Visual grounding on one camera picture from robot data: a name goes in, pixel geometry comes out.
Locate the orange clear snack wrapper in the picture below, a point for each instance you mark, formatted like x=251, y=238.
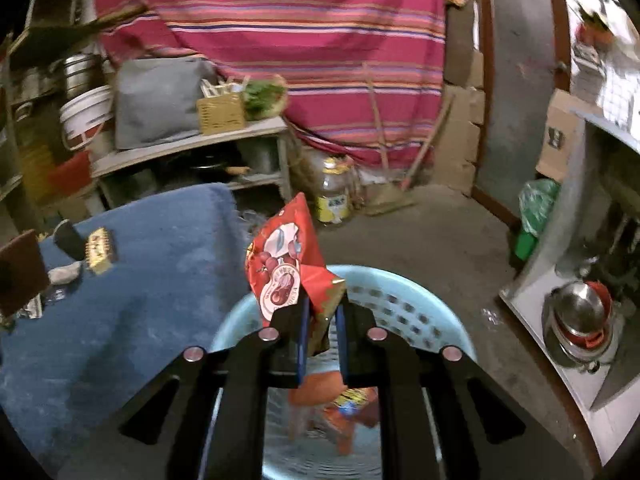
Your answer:
x=305, y=411

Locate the red snack bag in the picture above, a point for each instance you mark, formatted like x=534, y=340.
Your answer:
x=284, y=261

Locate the white plastic bucket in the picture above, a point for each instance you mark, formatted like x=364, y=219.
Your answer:
x=87, y=116

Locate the black cup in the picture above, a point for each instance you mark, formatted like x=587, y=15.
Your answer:
x=70, y=241

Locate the striped red curtain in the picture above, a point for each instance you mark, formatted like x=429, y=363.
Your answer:
x=364, y=76

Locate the black white snack bag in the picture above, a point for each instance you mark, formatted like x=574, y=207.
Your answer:
x=33, y=309

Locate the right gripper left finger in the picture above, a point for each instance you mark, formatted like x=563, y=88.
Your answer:
x=302, y=338

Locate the corner wooden shelf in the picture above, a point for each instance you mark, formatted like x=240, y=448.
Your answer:
x=18, y=211

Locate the blue fuzzy table cloth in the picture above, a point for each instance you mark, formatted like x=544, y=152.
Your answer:
x=179, y=270

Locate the yellow chopstick holder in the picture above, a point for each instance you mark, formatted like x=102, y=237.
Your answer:
x=221, y=108

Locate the yellow patterned card box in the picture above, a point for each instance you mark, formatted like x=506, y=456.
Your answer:
x=100, y=252

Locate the green plastic bag bin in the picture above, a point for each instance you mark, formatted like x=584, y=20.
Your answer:
x=536, y=201

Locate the clear oil bottle on floor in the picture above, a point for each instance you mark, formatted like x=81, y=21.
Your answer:
x=333, y=203

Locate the white crumpled cloth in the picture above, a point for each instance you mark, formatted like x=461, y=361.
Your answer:
x=64, y=275

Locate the low wooden shelf table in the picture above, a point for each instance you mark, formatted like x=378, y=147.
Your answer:
x=253, y=157

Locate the light blue plastic basket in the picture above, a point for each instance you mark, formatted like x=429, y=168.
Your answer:
x=403, y=307

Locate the steel bowl on stove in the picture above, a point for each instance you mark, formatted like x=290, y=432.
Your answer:
x=581, y=319

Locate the green vegetables bunch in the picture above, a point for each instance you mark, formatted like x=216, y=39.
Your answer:
x=265, y=98

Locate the cardboard box right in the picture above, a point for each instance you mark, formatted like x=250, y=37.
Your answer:
x=564, y=112

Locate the steel pot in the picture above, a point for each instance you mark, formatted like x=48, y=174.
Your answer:
x=81, y=73

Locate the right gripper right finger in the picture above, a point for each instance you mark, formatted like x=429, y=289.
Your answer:
x=342, y=342

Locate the orange yellow snack bag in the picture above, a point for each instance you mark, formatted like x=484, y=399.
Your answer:
x=359, y=405

